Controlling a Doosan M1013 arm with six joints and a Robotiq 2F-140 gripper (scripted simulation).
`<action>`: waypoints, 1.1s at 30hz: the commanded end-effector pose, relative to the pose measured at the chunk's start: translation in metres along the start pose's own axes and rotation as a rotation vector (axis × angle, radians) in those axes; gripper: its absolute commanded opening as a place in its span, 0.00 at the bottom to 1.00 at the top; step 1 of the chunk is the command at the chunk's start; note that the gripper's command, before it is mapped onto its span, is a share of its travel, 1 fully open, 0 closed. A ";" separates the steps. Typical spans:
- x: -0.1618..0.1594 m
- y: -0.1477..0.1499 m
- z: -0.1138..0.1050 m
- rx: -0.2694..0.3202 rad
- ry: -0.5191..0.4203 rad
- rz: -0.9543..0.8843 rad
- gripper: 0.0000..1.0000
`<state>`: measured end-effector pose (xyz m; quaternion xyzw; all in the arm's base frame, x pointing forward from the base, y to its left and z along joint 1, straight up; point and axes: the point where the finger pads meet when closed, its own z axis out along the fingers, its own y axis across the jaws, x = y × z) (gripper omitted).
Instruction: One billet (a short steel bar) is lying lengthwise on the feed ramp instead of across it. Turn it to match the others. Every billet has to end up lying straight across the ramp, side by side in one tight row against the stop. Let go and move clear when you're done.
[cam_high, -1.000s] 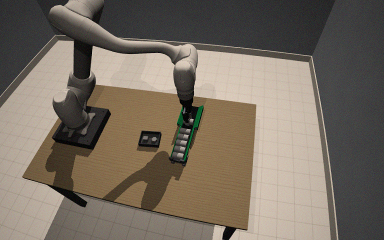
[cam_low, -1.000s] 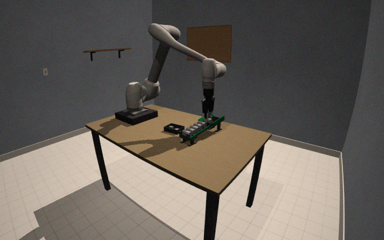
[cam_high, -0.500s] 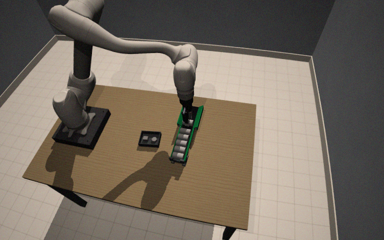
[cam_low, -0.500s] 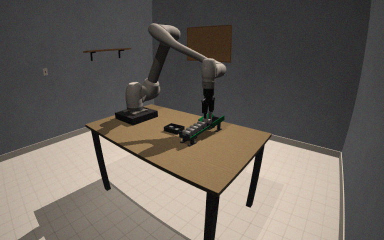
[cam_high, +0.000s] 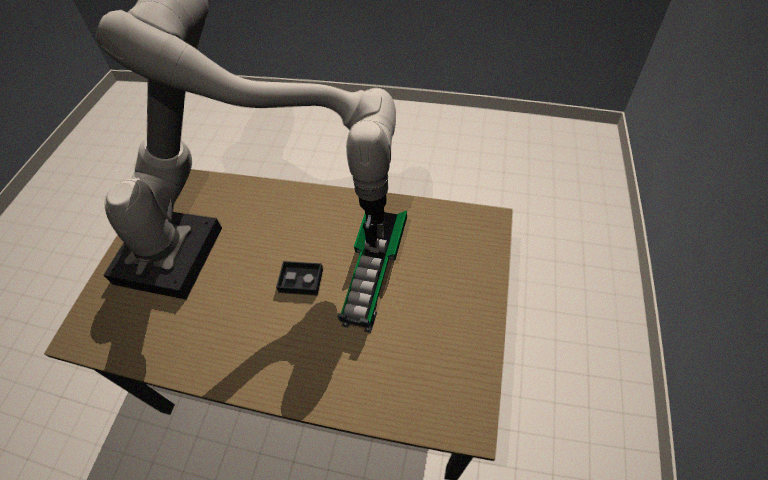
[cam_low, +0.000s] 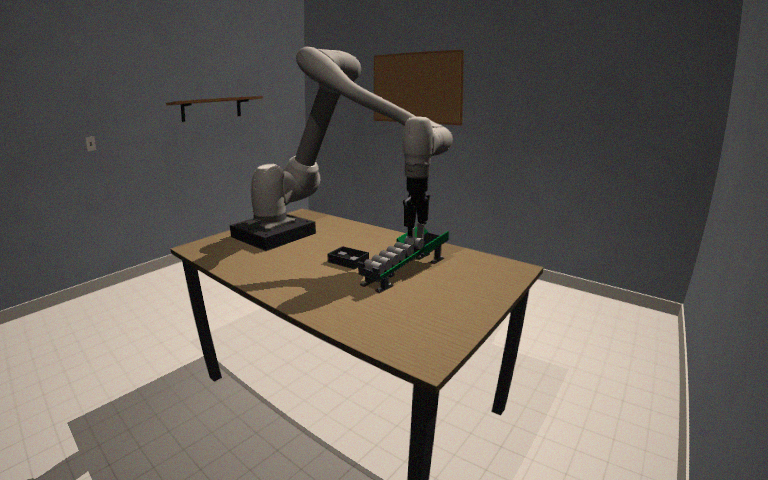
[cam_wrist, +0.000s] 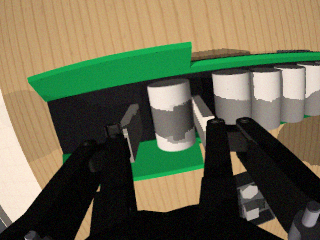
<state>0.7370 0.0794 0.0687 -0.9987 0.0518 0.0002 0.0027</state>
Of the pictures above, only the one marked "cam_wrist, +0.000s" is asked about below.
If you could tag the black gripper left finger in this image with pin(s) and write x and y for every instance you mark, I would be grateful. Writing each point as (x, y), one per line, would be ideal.
(58, 211)

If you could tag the black shallow tray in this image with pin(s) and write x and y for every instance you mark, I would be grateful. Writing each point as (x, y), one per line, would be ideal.
(265, 213)

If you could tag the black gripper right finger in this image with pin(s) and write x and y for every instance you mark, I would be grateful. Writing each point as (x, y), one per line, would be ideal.
(289, 187)

